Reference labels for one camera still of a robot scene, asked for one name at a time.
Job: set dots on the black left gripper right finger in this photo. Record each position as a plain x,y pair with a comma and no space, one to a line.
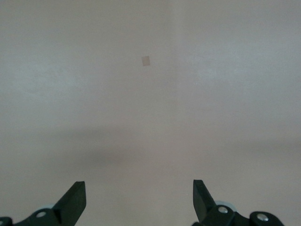
207,207

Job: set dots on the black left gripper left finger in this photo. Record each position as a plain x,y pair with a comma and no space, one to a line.
68,207

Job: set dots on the brown tape patch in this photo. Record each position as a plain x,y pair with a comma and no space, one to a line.
146,61

